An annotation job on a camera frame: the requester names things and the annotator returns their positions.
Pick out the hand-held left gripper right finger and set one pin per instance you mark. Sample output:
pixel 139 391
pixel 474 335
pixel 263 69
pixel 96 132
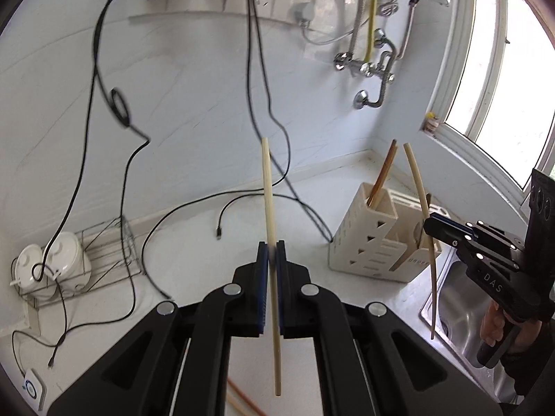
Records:
pixel 281 294

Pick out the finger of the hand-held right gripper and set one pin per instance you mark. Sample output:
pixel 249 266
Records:
pixel 453 224
pixel 442 232

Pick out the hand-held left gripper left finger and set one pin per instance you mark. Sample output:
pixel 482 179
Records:
pixel 261 294

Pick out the grey metal spoon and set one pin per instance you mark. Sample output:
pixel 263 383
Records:
pixel 418 234

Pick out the light bamboo chopstick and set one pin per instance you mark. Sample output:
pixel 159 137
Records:
pixel 433 290
pixel 277 355
pixel 234 407

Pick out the cream plastic utensil holder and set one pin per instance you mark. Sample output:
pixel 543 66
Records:
pixel 364 251

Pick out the person's right forearm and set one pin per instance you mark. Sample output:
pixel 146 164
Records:
pixel 533 372

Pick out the person's right hand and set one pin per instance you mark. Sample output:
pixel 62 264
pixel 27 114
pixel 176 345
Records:
pixel 491 327

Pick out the stainless steel double sink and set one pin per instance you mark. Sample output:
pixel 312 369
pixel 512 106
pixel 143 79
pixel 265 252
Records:
pixel 459 299

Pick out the small bottle with yellow cap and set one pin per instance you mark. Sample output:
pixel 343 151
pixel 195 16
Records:
pixel 430 123

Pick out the white framed window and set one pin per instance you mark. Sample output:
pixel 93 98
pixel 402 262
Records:
pixel 459 52

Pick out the small white device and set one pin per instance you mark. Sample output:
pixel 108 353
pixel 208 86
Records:
pixel 34 388

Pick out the chrome wall valve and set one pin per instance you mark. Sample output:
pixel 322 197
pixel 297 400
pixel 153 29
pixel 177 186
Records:
pixel 379 67
pixel 342 61

